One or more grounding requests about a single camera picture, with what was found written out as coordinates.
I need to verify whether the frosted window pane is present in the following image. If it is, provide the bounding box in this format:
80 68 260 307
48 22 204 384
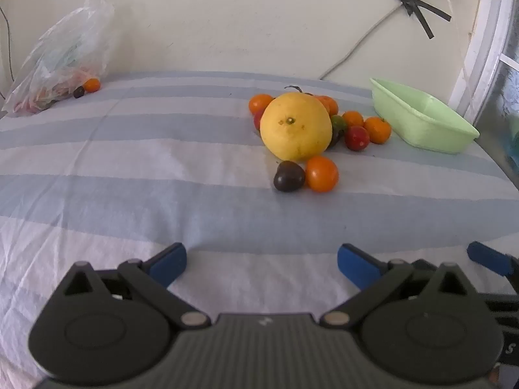
474 57 519 189

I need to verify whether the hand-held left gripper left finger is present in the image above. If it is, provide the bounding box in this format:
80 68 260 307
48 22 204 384
53 242 211 330

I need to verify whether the striped blue white bedsheet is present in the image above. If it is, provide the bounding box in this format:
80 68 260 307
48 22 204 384
0 71 519 389

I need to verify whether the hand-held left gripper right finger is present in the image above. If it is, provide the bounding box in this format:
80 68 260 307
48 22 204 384
320 243 477 330

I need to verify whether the light green plastic basin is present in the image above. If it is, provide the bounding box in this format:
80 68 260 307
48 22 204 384
370 78 480 155

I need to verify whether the thin black cable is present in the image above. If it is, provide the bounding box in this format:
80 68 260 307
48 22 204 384
0 7 15 99

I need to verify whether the white window frame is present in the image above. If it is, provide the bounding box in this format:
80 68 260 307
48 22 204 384
448 0 519 126

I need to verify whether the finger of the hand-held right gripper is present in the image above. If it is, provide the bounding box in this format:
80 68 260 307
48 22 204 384
467 241 519 293

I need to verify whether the clear plastic bag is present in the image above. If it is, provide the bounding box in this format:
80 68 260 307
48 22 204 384
2 0 116 118

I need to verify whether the large yellow grapefruit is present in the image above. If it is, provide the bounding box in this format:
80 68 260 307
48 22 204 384
259 92 334 162

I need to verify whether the black tape strip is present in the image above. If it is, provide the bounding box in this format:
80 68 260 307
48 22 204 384
376 0 452 22
384 0 434 40

